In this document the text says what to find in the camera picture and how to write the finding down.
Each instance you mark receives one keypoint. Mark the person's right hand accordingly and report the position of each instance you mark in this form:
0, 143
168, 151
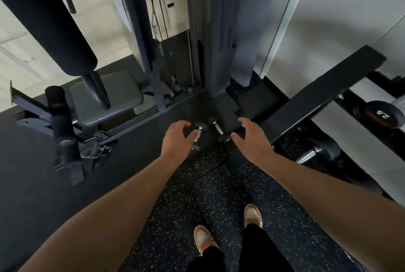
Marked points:
254, 145

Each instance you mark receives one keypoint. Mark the person's left hand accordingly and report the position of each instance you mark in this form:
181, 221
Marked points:
175, 145

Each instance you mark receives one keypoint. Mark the person's right thumb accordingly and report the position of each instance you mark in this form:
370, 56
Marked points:
237, 139

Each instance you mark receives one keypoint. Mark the person's left thumb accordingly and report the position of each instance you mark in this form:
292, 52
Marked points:
193, 138

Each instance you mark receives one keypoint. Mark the person's left forearm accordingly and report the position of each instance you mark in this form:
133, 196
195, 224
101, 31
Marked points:
110, 218

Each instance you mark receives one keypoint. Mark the person's right forearm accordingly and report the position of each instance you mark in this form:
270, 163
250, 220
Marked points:
332, 199

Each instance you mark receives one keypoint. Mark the person's right orange white shoe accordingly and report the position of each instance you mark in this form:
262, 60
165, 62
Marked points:
253, 214

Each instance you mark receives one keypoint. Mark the person's orange white shoe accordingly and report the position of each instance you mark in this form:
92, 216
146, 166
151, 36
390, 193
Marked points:
205, 238
253, 214

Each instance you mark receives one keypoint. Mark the black padded bench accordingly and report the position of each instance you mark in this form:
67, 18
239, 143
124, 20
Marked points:
316, 97

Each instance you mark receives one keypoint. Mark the grey machine seat pad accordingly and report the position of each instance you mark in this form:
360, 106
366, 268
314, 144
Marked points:
107, 97

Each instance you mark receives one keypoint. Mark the person's left orange white shoe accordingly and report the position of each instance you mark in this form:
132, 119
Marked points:
205, 238

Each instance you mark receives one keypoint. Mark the grey leaning panel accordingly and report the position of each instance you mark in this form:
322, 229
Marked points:
253, 37

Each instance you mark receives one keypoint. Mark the person's black trousers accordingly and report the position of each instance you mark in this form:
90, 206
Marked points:
253, 249

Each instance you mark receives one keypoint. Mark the grey weight stack column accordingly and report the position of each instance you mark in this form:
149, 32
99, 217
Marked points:
212, 28

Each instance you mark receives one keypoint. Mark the black foam leg roller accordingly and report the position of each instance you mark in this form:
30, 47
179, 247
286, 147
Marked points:
57, 110
72, 161

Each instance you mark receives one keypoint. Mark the round black dumbbell red label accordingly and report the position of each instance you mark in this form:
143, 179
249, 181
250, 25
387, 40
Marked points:
384, 114

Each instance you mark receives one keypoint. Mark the large black cylindrical pad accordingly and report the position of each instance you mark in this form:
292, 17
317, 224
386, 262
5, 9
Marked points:
47, 25

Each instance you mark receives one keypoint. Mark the grey machine upright post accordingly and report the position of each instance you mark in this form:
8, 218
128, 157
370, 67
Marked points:
142, 37

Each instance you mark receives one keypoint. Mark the black leg extension frame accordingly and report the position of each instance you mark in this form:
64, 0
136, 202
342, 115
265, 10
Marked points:
34, 113

